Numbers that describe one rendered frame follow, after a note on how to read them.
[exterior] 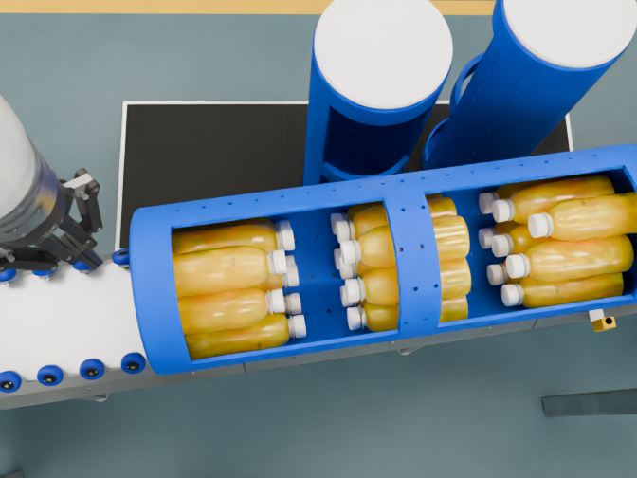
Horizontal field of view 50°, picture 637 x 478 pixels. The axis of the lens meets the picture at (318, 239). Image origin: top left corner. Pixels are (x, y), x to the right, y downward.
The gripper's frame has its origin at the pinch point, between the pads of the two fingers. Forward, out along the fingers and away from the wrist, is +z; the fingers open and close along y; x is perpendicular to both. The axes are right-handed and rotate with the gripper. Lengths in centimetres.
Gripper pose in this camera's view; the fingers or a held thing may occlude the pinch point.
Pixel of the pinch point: (82, 250)
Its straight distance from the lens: 83.1
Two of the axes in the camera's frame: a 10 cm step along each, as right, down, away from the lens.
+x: -6.9, -7.0, 1.7
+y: 7.2, -6.6, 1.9
